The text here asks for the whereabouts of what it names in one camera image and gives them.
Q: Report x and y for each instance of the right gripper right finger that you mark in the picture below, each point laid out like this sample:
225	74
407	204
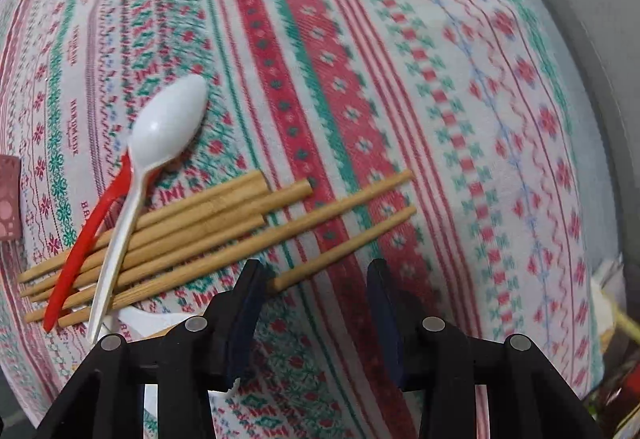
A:
527	397

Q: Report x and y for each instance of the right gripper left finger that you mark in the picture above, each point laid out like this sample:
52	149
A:
105	396

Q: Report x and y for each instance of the red plastic spoon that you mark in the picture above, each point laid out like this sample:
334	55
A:
84	243

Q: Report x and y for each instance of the wooden chopstick four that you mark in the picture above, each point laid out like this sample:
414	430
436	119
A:
162	255

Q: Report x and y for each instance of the wooden chopstick six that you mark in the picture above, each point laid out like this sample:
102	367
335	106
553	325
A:
97	255

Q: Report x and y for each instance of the wooden chopstick two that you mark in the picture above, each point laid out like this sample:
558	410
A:
210	208

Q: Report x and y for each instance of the white plastic spoon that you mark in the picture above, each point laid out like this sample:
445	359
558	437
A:
162	130

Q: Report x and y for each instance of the pink perforated utensil holder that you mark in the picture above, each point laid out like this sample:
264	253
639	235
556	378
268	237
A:
10	219

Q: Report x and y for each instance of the white rice paddle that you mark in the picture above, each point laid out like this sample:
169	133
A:
145	324

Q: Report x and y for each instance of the wooden chopstick five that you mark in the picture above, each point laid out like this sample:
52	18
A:
301	273

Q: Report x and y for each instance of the patterned striped tablecloth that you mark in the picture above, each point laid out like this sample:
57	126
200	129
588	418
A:
467	94

